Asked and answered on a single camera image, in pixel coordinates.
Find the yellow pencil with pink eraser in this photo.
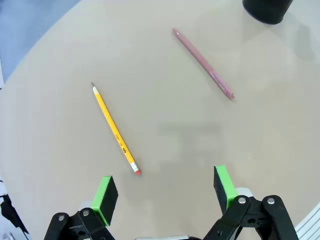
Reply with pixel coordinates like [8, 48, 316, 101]
[91, 81, 142, 175]

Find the black mesh pen holder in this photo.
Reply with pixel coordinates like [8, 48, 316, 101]
[241, 0, 294, 25]

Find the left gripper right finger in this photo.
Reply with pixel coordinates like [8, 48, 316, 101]
[202, 165, 300, 240]

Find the pink pen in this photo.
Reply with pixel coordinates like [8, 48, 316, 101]
[171, 27, 235, 100]

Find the white slatted panel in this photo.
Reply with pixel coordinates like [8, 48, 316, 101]
[294, 201, 320, 240]

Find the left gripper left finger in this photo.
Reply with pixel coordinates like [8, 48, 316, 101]
[43, 174, 119, 240]

